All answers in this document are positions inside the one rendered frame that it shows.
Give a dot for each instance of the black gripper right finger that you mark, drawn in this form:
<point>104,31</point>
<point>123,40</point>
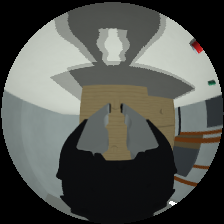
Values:
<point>144,136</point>

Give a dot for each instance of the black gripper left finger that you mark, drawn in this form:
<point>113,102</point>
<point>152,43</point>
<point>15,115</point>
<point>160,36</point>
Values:
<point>88,138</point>

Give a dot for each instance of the brown wooden drawer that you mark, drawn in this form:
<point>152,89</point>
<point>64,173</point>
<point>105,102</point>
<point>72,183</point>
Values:
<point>94,97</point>
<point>117,147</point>
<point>167,113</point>
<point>169,134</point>

